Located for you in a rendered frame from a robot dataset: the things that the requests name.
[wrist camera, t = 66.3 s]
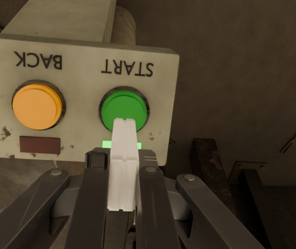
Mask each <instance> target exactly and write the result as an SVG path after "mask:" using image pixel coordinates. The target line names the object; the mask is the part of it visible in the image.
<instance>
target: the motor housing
mask: <svg viewBox="0 0 296 249"><path fill-rule="evenodd" d="M189 159H190V164H191V169H192V174H193V175H195V176H197V177H199V178H200V179H201V180H202V181H203V182H204V183H205V184H206V185H207V186H208V187H209V188H210V189H211V191H212V192H213V193H214V194H215V195H216V196H217V197H218V198H219V199H220V200H221V201H222V202H223V204H224V205H225V206H226V207H227V208H228V209H229V210H230V211H231V212H232V213H233V214H234V215H235V216H236V218H237V219H238V220H239V217H238V214H237V211H236V207H235V204H234V201H233V197H232V194H231V191H230V188H229V184H228V181H227V178H226V175H225V171H224V168H223V165H222V161H221V158H220V155H219V152H218V148H217V145H216V142H215V139H206V138H194V140H193V144H192V148H191V151H190V155H189Z"/></svg>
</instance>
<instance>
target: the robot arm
mask: <svg viewBox="0 0 296 249"><path fill-rule="evenodd" d="M107 209H109V210H113V211H119V209H123V211H133V209H134V210H135V215H134V225H135V231H136V249H181V245H180V241H179V237H180V238H181V240H182V241H183V243H184V245H185V246H186V248H187V249H265V248H264V247H263V246H262V245H261V244H260V242H259V241H258V240H257V239H256V238H255V237H254V236H253V235H252V234H251V233H250V232H249V231H248V229H247V228H246V227H245V226H244V225H243V224H242V223H241V222H240V221H239V220H238V219H237V218H236V216H235V215H234V214H233V213H232V212H231V211H230V210H229V209H228V208H227V207H226V206H225V205H224V204H223V202H222V201H221V200H220V199H219V198H218V197H217V196H216V195H215V194H214V193H213V192H212V191H211V189H210V188H209V187H208V186H207V185H206V184H205V183H204V182H203V181H202V180H201V179H200V178H199V177H197V176H195V175H193V174H189V173H188V174H180V175H179V176H177V179H176V180H173V179H169V178H167V177H164V174H163V172H162V170H161V169H159V166H158V162H157V158H156V153H155V152H154V151H152V150H148V149H138V145H137V136H136V126H135V121H134V119H126V120H123V118H116V119H114V125H113V134H112V143H111V148H101V147H95V148H94V149H92V150H91V151H89V152H86V154H85V169H84V172H83V173H81V174H78V175H72V176H70V173H69V171H67V170H66V169H62V168H52V169H49V170H47V171H45V172H44V173H43V174H42V175H41V176H40V177H38V178H37V179H36V180H35V181H34V182H33V183H32V184H31V185H30V186H29V187H28V188H27V189H26V190H24V191H23V192H22V193H21V194H20V195H19V196H18V197H17V198H16V199H15V200H14V201H13V202H12V203H10V204H9V205H8V206H7V207H6V208H5V209H4V210H3V211H2V212H1V213H0V249H50V247H51V246H52V244H53V243H54V241H55V240H56V238H57V237H58V235H59V234H60V232H61V231H62V229H63V228H64V227H65V225H66V224H67V222H68V221H69V218H70V215H72V218H71V222H70V226H69V230H68V233H67V237H66V241H65V245H64V249H104V243H105V232H106V220H107ZM178 235H179V237H178Z"/></svg>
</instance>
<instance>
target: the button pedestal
mask: <svg viewBox="0 0 296 249"><path fill-rule="evenodd" d="M116 1H117V0H28V1H27V3H26V4H25V5H24V6H23V7H22V8H21V10H20V11H19V12H18V13H17V14H16V15H15V16H14V18H13V19H12V20H11V21H10V22H9V23H8V25H7V26H6V27H5V28H4V29H3V30H2V32H1V33H0V158H16V159H35V160H54V161H73V162H85V154H86V152H89V151H91V150H92V149H94V148H95V147H101V148H102V147H103V141H112V134H113V132H112V131H111V130H110V129H108V128H107V126H106V125H105V124H104V122H103V119H102V114H101V112H102V107H103V103H104V101H105V100H106V98H107V97H108V96H109V95H110V94H112V93H114V92H116V91H119V90H129V91H133V92H135V93H136V94H138V95H139V96H140V97H141V98H142V99H143V101H144V103H145V105H146V109H147V118H146V121H145V123H144V125H143V126H142V128H141V129H139V130H138V131H137V132H136V136H137V142H138V143H141V149H148V150H152V151H154V152H155V153H156V158H157V162H158V166H165V164H166V162H167V155H168V147H169V137H170V129H171V121H172V113H173V105H174V97H175V90H176V82H177V74H178V66H179V54H177V53H176V52H174V51H173V50H171V49H170V48H162V47H151V46H140V45H130V44H119V43H110V41H111V34H112V28H113V21H114V14H115V8H116ZM33 83H40V84H44V85H47V86H49V87H50V88H52V89H53V90H54V91H55V92H56V93H57V94H58V96H59V97H60V100H61V103H62V112H61V115H60V117H59V119H58V120H57V122H56V123H55V124H54V125H52V126H51V127H49V128H46V129H32V128H29V127H26V126H25V125H23V124H22V123H21V122H20V121H19V120H18V119H17V117H16V116H15V114H14V111H13V99H14V96H15V95H16V93H17V92H18V91H19V90H20V89H21V88H23V87H25V86H27V85H29V84H33ZM19 136H33V137H50V138H60V154H42V153H23V152H20V140H19Z"/></svg>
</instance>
